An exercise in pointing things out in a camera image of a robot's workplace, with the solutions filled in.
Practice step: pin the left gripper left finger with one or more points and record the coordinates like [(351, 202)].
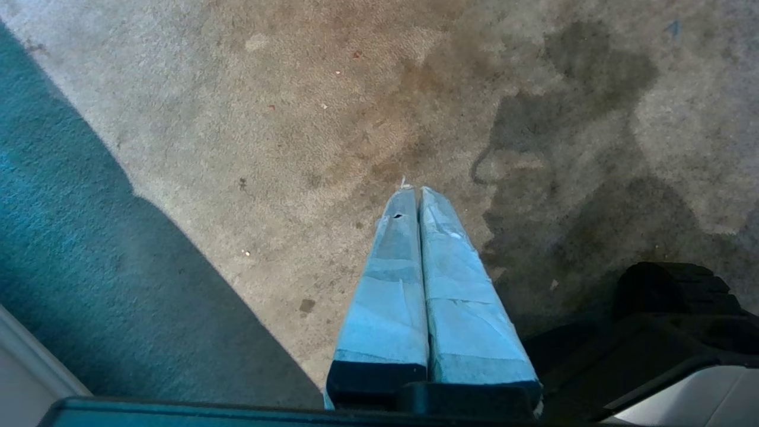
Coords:
[(385, 314)]

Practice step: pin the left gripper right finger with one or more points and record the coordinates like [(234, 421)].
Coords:
[(468, 320)]

